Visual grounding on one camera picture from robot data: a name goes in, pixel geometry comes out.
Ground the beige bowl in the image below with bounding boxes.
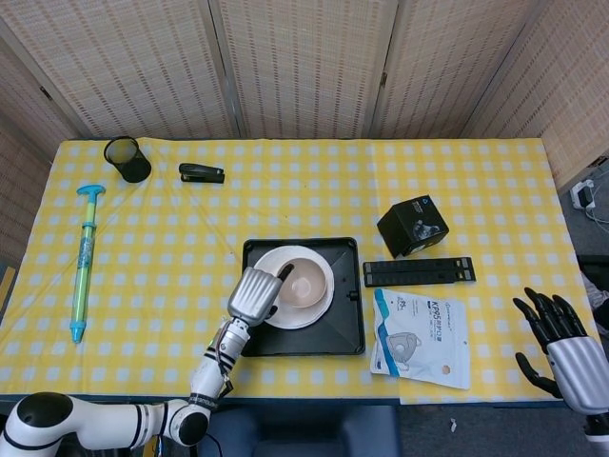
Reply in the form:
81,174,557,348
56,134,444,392
275,257,329,309

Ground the white paper plate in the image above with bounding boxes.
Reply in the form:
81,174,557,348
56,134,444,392
253,245,337,329

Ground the white blue mask package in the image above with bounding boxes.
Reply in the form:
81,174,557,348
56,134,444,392
369,288,472,390

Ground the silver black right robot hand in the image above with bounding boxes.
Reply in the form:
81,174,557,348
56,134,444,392
512,287,605,414

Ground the black flat bracket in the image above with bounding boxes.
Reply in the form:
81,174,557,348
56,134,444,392
363,256,477,288

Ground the black cardboard box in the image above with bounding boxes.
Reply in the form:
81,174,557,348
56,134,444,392
377,193,450,259

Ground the black stapler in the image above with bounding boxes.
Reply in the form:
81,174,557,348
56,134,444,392
178,163,226,185

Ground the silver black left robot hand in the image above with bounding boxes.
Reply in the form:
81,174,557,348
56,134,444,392
226,264,295,328

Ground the blue green toy syringe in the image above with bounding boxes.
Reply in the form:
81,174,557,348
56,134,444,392
69,185,107,345

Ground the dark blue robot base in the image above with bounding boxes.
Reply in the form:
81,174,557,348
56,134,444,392
199,404,403,457

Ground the woven folding screen panel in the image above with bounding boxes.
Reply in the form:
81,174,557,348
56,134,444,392
208,0,401,140
0,37,80,268
0,0,239,140
463,0,609,191
370,0,543,140

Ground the yellow white checkered tablecloth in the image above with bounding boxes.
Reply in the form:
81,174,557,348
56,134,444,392
0,137,591,406

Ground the black mesh pen holder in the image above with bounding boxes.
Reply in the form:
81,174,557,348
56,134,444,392
103,136,152,184

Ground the white power adapter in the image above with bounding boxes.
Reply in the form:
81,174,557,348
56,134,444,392
570,179,599,210

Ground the black plastic tray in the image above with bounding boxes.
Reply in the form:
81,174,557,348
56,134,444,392
241,237,366,358

